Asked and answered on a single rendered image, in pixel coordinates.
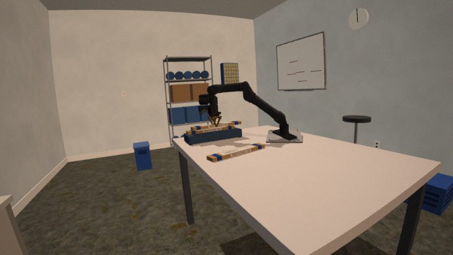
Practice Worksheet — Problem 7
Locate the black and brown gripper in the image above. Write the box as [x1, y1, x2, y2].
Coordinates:
[208, 104, 222, 127]

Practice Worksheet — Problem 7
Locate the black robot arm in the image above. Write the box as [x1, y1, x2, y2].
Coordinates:
[198, 81, 297, 141]

